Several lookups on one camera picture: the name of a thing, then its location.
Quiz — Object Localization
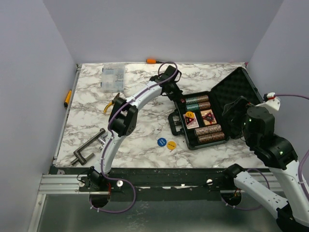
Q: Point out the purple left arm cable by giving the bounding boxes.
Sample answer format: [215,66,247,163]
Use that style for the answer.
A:
[89,61,179,215]

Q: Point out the chrome faucet tap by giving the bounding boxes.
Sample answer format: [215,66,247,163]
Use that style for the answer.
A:
[98,135,107,150]

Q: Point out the orange handle screwdriver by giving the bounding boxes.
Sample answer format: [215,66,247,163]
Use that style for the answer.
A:
[146,58,168,64]

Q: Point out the tan 10 chip roll in case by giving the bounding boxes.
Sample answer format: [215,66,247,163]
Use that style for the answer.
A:
[208,124,222,133]

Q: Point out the yellow utility knife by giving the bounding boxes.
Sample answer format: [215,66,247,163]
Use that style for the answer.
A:
[64,89,72,109]

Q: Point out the green chip roll upper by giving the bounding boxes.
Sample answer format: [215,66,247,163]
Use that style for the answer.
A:
[185,97,198,105]

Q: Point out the brown chip roll lower in case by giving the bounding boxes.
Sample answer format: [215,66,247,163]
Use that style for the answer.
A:
[198,101,211,110]

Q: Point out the brown 100 chip roll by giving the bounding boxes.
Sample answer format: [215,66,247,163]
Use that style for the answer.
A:
[211,132,225,141]
[197,134,212,144]

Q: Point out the brown chip roll in case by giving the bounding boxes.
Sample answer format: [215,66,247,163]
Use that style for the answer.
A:
[198,101,211,110]
[197,95,209,103]

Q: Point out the dark grey door handle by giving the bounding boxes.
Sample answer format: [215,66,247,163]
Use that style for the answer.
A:
[70,128,108,166]

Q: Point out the yellow handle pliers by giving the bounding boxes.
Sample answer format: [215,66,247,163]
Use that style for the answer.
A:
[103,92,120,114]

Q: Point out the red card deck with all-in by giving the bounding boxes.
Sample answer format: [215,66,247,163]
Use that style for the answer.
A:
[183,114,199,130]

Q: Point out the clear plastic organizer box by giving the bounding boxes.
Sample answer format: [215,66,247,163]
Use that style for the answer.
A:
[101,63,126,93]

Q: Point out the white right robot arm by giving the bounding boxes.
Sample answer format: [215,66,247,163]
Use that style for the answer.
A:
[222,93,309,232]

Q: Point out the black poker set case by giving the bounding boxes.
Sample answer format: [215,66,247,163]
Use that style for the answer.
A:
[168,67,262,150]

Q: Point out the green chip roll lower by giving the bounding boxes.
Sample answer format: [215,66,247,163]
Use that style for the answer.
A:
[186,103,199,112]

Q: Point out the yellow big blind button in case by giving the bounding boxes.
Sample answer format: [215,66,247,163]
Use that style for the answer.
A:
[185,111,195,118]

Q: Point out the brown chip roll upper in case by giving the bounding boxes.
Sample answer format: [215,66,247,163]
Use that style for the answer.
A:
[197,95,209,103]

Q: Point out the green chip roll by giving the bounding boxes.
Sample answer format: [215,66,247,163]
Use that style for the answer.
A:
[186,103,199,112]
[185,97,198,105]

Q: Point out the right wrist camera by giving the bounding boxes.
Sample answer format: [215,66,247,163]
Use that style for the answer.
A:
[256,92,281,114]

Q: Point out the blue small blind button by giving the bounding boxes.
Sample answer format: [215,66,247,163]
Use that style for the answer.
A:
[157,137,167,147]

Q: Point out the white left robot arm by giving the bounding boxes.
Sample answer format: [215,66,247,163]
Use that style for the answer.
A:
[87,62,181,191]

